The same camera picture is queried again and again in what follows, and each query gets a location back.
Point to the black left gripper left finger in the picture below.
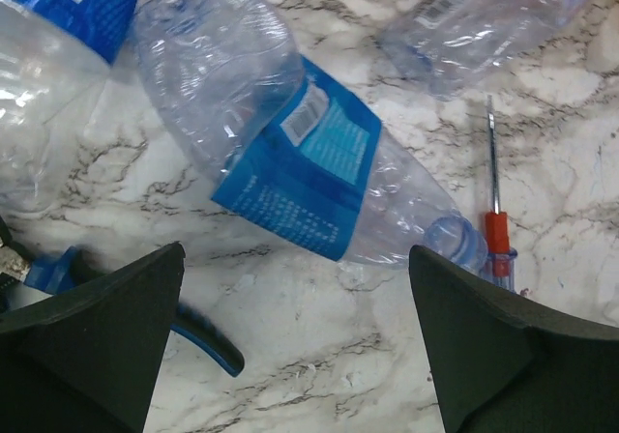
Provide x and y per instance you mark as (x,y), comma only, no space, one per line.
(33,403)

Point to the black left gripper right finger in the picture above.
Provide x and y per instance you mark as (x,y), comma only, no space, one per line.
(503,363)

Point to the crushed blue label water bottle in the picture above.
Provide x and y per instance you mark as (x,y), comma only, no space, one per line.
(286,146)

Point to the red blue screwdriver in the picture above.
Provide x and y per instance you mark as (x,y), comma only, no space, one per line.
(499,268)

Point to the Pepsi bottle centre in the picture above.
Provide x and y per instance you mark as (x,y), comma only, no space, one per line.
(56,57)

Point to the crushed clear blue-cap bottle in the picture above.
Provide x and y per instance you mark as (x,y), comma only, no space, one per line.
(446,46)

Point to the blue handled pliers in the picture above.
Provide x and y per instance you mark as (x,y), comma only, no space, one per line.
(95,328)

